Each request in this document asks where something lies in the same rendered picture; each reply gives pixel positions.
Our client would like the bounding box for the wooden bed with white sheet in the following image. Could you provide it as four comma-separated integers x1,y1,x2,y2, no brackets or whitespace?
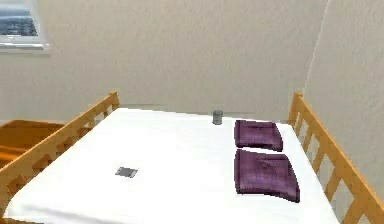
0,91,384,224

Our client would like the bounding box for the orange wooden side table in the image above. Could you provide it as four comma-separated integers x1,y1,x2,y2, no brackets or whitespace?
0,119,66,169

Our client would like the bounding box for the small grey flat phone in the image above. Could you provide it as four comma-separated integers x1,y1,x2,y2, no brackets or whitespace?
114,166,139,179

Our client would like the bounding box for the small grey cylinder can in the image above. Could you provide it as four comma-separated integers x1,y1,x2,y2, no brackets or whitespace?
212,109,224,126

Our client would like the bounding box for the purple pillow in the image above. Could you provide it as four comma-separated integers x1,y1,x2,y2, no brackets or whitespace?
233,119,284,153
233,148,301,204

